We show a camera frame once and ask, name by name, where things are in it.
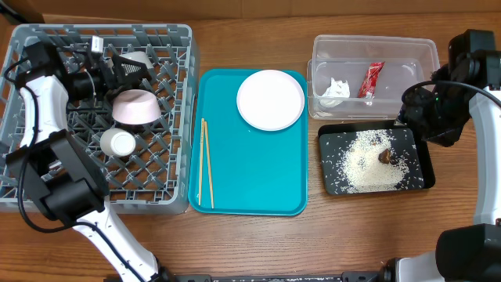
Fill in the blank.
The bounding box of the white tissue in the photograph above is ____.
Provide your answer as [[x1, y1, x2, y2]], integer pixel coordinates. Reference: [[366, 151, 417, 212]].
[[319, 78, 350, 108]]

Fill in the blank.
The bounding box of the large white plate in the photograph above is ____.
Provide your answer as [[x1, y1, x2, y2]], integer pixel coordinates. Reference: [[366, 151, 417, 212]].
[[236, 70, 305, 132]]

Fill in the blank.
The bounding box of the brown meat piece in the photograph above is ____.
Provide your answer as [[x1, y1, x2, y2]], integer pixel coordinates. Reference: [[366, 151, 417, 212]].
[[378, 149, 391, 165]]

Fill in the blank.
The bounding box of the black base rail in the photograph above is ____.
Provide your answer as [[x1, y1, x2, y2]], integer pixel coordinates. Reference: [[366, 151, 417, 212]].
[[171, 271, 379, 282]]

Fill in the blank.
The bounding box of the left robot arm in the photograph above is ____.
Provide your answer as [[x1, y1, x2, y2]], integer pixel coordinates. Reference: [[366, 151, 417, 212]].
[[3, 42, 170, 281]]

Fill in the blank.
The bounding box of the grey dish rack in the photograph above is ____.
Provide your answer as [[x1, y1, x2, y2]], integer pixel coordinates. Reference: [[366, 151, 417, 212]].
[[3, 23, 200, 215]]

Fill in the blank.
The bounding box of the wooden chopstick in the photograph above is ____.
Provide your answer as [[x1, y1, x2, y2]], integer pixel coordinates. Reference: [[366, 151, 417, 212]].
[[204, 120, 214, 209], [198, 117, 205, 206]]

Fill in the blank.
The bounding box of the grey-green bowl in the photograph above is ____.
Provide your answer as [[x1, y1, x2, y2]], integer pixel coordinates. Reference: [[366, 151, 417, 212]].
[[121, 51, 153, 72]]

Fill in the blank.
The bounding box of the pink shallow bowl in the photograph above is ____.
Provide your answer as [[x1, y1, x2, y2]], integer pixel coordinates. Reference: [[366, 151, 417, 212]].
[[112, 89, 161, 125]]

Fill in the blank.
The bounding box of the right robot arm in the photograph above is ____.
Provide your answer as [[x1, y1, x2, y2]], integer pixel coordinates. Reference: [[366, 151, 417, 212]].
[[378, 29, 500, 281]]

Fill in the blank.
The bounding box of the black waste tray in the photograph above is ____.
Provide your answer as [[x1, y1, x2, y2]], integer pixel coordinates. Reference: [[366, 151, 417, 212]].
[[317, 119, 437, 197]]

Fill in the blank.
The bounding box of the teal serving tray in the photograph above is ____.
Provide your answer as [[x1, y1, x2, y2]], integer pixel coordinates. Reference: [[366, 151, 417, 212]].
[[188, 69, 308, 216]]

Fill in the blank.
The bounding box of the red snack wrapper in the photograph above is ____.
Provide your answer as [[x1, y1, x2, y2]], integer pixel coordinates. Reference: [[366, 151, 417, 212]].
[[358, 62, 385, 106]]

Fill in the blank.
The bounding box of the cooked white rice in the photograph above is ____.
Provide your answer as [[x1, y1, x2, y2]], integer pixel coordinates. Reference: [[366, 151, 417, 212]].
[[323, 128, 424, 194]]

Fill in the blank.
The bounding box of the white small cup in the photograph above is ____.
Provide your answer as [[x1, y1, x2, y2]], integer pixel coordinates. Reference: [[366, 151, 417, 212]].
[[99, 128, 136, 157]]

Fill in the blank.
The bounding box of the clear plastic bin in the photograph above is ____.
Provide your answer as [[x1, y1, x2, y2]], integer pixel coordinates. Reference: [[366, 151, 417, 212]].
[[307, 34, 440, 121]]

